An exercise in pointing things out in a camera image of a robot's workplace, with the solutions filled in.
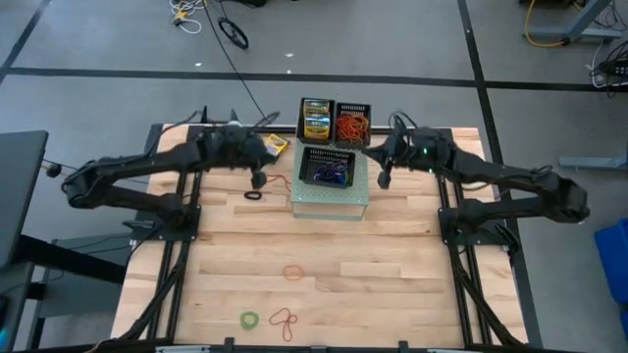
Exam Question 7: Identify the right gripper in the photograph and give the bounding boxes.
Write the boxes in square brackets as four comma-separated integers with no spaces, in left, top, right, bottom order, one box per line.
[361,126,447,190]

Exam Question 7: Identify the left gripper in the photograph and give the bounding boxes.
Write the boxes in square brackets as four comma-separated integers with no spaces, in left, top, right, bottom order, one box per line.
[210,129,279,190]

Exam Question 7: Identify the black slotted plastic basket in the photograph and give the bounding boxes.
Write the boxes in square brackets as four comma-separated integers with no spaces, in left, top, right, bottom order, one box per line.
[297,145,357,190]
[296,96,338,143]
[334,102,373,150]

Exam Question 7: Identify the dark grey desk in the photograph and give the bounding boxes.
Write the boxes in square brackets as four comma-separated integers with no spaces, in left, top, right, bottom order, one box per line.
[0,129,50,269]

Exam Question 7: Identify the sage green perforated metal shelf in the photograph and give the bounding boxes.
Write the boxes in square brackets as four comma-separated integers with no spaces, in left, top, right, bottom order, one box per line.
[289,134,370,221]

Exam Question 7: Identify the grey metal floor bar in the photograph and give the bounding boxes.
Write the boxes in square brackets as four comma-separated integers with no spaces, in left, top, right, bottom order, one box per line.
[558,154,628,173]

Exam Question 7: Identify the grey metal table leg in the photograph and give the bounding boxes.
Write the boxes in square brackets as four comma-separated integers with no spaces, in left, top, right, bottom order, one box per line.
[527,0,628,43]

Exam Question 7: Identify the blue plastic bin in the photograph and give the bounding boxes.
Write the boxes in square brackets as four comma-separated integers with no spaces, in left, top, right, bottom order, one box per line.
[594,219,628,339]

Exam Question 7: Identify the long black floor cable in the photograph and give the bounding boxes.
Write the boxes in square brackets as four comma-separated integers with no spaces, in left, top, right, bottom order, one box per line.
[200,0,274,126]

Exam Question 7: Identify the black coiled floor cable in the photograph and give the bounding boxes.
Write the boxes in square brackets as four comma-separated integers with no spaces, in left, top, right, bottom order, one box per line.
[217,17,250,51]

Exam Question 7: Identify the white floor cable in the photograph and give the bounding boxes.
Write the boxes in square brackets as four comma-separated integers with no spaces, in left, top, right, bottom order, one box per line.
[169,0,205,35]

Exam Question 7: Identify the yellow floor cable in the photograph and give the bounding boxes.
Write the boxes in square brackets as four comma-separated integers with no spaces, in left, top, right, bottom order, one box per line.
[523,0,573,49]

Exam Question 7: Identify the black cable bundle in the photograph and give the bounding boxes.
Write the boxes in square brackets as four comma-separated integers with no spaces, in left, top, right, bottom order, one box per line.
[588,38,628,99]

